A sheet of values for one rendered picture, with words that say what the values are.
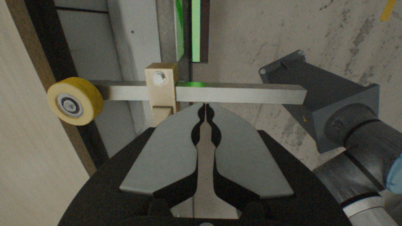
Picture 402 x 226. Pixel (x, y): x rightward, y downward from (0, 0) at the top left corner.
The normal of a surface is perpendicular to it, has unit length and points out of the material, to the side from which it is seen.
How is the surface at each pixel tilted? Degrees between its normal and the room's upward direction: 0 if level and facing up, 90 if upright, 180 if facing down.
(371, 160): 67
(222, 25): 0
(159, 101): 0
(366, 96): 0
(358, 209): 40
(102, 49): 90
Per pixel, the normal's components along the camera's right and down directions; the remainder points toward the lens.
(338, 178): -0.68, -0.52
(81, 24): 1.00, 0.03
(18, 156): -0.03, 0.50
